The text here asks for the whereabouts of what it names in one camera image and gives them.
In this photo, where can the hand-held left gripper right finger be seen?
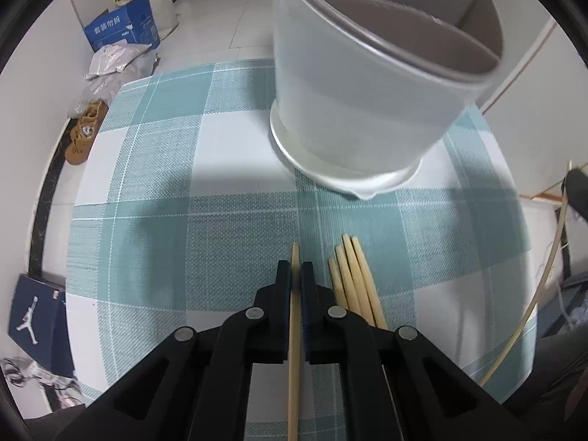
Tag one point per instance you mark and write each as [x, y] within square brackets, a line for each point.
[308, 294]

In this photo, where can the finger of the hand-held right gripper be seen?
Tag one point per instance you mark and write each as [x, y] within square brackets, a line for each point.
[578, 193]

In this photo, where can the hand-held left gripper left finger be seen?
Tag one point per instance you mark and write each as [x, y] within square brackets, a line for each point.
[282, 294]

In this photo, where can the slender wooden chopstick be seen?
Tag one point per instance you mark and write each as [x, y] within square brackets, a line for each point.
[335, 280]
[370, 280]
[295, 257]
[347, 280]
[546, 275]
[359, 280]

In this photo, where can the white cylindrical utensil holder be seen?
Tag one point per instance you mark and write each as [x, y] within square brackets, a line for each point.
[358, 101]

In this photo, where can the teal plaid tablecloth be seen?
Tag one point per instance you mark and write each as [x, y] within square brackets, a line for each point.
[183, 239]

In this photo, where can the brown suede shoe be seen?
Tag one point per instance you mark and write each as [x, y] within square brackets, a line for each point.
[78, 144]
[94, 117]

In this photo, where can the grey plastic bag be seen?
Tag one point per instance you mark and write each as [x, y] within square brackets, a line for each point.
[99, 94]

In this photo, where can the white plastic bag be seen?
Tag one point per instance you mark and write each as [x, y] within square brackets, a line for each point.
[119, 57]

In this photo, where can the white woven sack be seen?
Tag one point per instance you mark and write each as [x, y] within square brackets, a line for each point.
[165, 9]

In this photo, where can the blue cardboard box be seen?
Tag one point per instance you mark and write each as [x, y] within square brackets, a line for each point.
[121, 23]

